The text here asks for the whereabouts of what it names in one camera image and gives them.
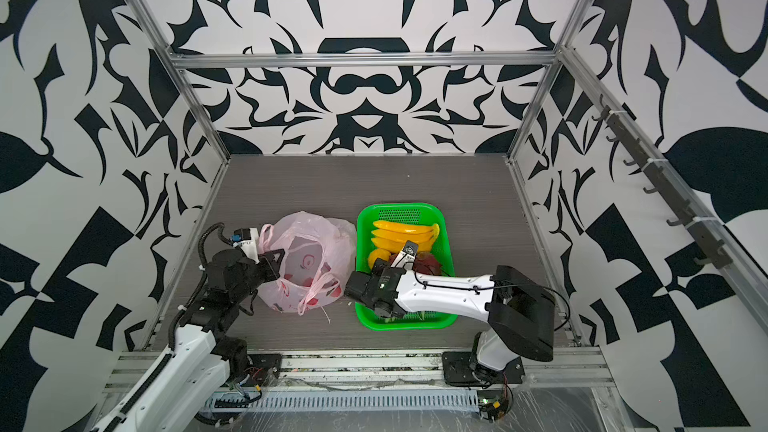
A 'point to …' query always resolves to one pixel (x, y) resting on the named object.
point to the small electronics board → (492, 404)
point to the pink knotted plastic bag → (319, 253)
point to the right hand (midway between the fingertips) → (391, 274)
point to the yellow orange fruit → (378, 253)
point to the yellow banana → (391, 237)
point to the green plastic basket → (415, 212)
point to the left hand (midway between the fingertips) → (283, 246)
